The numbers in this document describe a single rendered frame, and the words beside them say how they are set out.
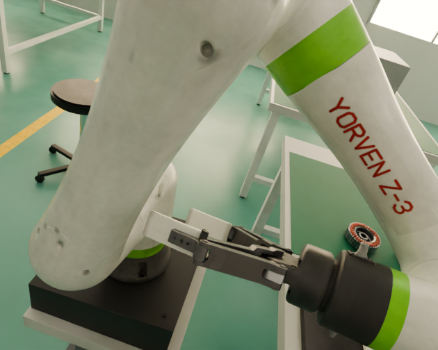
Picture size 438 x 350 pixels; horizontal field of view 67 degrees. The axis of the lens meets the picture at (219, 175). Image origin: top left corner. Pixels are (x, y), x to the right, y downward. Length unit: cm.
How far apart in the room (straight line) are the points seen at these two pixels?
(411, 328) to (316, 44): 30
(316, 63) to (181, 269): 53
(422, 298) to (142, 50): 36
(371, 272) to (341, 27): 26
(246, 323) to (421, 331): 140
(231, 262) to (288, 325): 56
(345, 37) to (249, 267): 26
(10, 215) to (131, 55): 184
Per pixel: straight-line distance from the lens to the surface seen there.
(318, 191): 135
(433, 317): 42
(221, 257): 35
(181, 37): 24
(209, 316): 172
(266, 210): 182
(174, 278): 74
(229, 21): 24
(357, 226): 123
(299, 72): 39
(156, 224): 39
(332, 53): 39
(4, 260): 187
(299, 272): 40
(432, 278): 47
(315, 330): 89
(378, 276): 41
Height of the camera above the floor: 145
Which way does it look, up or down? 35 degrees down
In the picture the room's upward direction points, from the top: 18 degrees clockwise
